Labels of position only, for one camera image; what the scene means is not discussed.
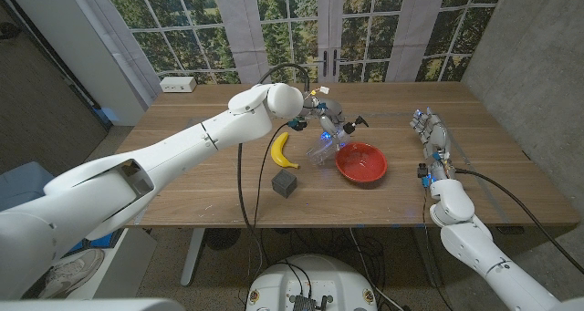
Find white robot torso base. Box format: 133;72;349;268
245;254;378;311

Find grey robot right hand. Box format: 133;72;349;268
409;107;453;181

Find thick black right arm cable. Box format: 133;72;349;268
454;167;584;275

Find black round fan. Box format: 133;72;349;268
204;227;242;251

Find thin black left wrist cable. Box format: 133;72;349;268
253;124;288;275

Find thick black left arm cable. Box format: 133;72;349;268
235;62;312;257

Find yellow banana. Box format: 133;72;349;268
270;131;300;170

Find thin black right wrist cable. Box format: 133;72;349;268
422;186;433;239

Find blue and black patterned object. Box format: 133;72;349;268
68;230;125;256

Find dark grey block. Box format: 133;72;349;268
271;168;298;200

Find clear pump dispenser bottle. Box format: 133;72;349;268
305;115;370;167

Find white grey sneaker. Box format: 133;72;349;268
38;248;106;299

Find white power strip box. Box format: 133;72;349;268
159;76;198;94

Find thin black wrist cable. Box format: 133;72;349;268
422;186;433;239
253;124;288;275

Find grey table leg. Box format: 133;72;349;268
412;226;443;288

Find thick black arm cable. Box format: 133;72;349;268
454;167;584;275
235;62;312;257

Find dark brown door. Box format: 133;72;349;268
0;0;113;182

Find red bowl plate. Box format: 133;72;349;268
334;141;389;185

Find blue plastic bin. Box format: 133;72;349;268
0;161;65;212

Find printed window backdrop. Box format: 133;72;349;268
98;0;508;85

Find white table leg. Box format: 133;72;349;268
180;227;207;287

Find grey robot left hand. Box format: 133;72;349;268
303;96;349;143

